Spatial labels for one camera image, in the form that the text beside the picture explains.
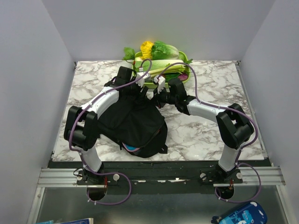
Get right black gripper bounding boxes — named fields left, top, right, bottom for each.
left=149, top=84, right=178, bottom=109

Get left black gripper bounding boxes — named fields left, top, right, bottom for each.
left=125, top=76, right=149, bottom=104

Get black student backpack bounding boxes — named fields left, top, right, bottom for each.
left=95, top=93, right=168, bottom=159

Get pink pencil case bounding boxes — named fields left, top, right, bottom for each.
left=123, top=143, right=140, bottom=152

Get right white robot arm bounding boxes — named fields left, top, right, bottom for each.
left=152, top=77, right=254, bottom=183

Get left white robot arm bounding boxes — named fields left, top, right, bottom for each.
left=64, top=66, right=149, bottom=184

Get green vegetable tray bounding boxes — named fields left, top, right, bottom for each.
left=133, top=51, right=192, bottom=89

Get long white green cabbage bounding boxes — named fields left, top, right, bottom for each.
left=134, top=60, right=183, bottom=72

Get green celery stalks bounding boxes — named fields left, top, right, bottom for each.
left=149, top=65, right=190, bottom=78

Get green leaf sprig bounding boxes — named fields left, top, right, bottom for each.
left=122, top=47, right=135, bottom=61

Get yellow flower vegetable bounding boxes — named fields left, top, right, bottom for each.
left=140, top=41, right=154, bottom=60

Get green lettuce head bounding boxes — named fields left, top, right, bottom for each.
left=151, top=41, right=179, bottom=60

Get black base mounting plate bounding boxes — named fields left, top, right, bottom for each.
left=76, top=161, right=243, bottom=195

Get blue pencil case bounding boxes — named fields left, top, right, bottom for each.
left=211, top=201, right=268, bottom=224

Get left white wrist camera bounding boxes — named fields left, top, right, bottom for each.
left=135, top=72, right=151, bottom=87

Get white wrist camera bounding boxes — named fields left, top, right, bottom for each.
left=135, top=72, right=151, bottom=87
left=153, top=76, right=165, bottom=94

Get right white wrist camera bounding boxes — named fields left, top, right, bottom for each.
left=153, top=76, right=165, bottom=94

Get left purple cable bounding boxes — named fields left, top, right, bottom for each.
left=69, top=58, right=153, bottom=205

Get aluminium rail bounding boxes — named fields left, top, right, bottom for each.
left=37, top=167, right=285, bottom=188

